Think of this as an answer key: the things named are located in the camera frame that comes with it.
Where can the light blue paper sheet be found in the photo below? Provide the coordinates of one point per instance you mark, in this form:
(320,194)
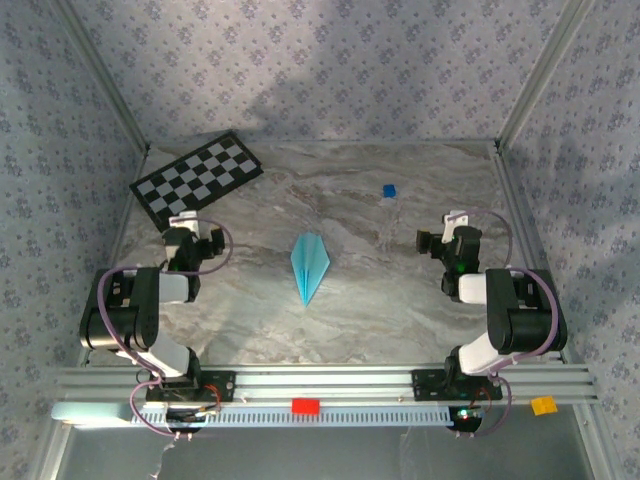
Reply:
(310,260)

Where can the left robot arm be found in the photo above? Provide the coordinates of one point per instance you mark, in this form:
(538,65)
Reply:
(125,310)

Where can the black white checkerboard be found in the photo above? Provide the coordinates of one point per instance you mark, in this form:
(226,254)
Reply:
(195,180)

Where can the small blue toy brick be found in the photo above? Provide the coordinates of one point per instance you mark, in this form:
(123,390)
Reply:
(389,190)

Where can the black controller board with LEDs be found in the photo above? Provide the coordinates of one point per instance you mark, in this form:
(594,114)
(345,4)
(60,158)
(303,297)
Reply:
(466,417)

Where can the orange toy brick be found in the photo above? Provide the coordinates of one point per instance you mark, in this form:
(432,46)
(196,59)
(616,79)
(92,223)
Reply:
(544,405)

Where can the red toy brick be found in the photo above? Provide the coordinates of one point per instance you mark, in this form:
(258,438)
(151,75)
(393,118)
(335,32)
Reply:
(305,405)

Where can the aluminium table side rail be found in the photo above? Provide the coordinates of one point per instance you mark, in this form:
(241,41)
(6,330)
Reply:
(126,215)
(512,200)

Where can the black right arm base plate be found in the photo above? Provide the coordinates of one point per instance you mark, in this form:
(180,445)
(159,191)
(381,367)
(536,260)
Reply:
(425,385)

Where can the thin aluminium table rail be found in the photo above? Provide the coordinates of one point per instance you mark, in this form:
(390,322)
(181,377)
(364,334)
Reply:
(320,143)

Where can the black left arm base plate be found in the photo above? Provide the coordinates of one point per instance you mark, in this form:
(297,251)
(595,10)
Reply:
(225,387)

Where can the long aluminium base rail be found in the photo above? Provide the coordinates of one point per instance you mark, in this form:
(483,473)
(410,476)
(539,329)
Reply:
(320,382)

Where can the aluminium frame post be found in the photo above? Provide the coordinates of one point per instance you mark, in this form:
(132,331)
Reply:
(545,75)
(50,450)
(600,445)
(100,75)

